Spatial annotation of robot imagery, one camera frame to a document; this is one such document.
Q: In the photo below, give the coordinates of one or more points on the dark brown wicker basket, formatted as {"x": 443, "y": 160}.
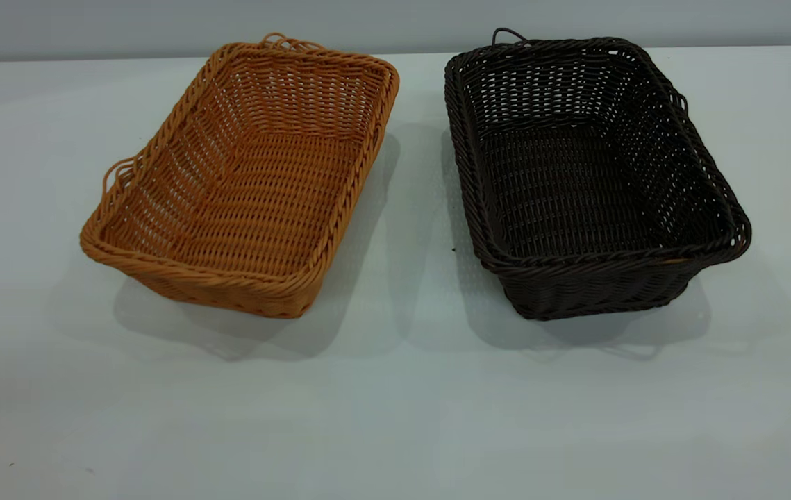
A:
{"x": 576, "y": 201}

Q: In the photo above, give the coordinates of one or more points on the light brown wicker basket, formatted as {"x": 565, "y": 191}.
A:
{"x": 256, "y": 208}

